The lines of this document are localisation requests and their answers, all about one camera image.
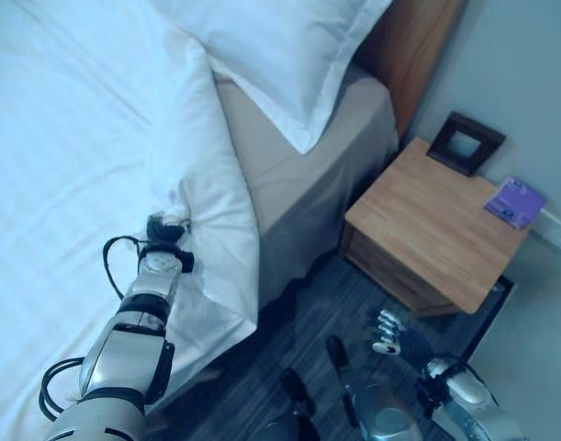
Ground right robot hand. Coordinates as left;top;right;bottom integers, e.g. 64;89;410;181
365;308;429;365

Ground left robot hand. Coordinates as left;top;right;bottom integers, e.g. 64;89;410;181
144;206;192;249

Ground white duvet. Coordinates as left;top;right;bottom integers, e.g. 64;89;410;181
0;0;263;417

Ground beige fitted bed sheet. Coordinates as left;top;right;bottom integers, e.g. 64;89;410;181
214;62;400;311

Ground silver robot legs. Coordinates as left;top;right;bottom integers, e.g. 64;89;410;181
250;334;423;441

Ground wooden nightstand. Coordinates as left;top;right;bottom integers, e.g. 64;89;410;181
342;136;533;319

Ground purple booklet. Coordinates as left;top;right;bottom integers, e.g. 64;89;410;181
483;175;548;231

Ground white pillow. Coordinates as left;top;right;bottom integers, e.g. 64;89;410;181
137;0;394;156

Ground wooden headboard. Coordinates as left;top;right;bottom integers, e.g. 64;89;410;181
353;0;469;141

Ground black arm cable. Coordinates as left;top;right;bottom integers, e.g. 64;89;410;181
102;235;146;300

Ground white wall socket strip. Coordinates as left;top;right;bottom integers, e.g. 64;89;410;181
530;209;561;253

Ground dark wooden picture frame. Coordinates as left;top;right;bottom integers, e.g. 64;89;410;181
425;110;507;178

